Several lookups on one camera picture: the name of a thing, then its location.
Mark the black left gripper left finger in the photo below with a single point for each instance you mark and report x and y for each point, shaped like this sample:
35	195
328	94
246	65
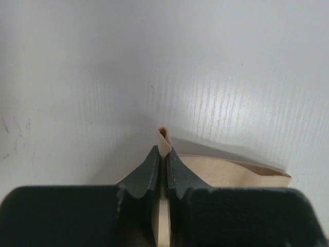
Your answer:
123	214

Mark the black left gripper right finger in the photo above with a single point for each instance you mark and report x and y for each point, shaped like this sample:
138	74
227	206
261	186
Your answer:
202	215

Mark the beige t shirt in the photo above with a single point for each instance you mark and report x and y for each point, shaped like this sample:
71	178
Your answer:
216	172

